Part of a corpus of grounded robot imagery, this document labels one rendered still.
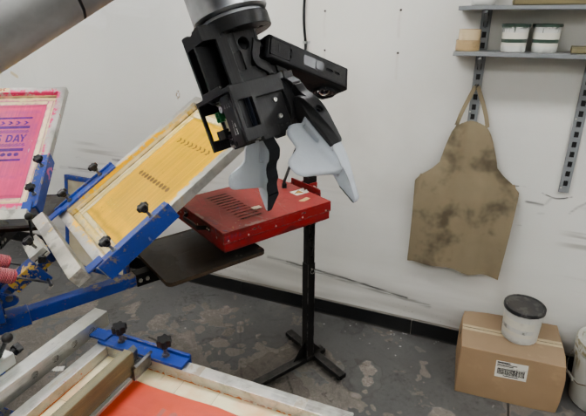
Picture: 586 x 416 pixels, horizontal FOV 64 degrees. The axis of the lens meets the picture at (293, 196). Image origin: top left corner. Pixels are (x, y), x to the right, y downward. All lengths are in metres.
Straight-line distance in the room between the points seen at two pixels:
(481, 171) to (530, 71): 0.53
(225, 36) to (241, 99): 0.06
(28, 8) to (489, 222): 2.60
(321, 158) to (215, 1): 0.17
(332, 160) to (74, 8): 0.24
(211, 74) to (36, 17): 0.19
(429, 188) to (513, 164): 0.44
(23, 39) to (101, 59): 3.29
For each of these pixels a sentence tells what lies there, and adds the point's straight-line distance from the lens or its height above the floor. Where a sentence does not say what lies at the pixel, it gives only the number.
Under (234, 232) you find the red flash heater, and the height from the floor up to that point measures 1.10.
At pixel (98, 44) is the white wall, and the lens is 3.60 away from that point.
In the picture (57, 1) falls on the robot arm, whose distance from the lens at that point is 0.32.
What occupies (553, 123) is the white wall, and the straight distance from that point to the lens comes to 2.66.
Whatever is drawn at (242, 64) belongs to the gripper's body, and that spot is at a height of 1.87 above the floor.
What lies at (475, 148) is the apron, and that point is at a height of 1.26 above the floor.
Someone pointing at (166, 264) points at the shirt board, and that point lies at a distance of 2.03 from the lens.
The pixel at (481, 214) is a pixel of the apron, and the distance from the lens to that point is 2.72.
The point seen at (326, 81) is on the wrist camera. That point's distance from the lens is 0.52.
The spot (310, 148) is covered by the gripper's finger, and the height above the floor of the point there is 1.80.
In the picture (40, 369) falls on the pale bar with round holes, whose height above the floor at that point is 1.02.
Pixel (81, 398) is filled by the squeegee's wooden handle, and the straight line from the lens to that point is 1.33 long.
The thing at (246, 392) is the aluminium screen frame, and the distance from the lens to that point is 1.35.
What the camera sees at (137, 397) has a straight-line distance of 1.44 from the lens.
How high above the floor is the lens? 1.92
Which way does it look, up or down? 21 degrees down
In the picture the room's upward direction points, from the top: straight up
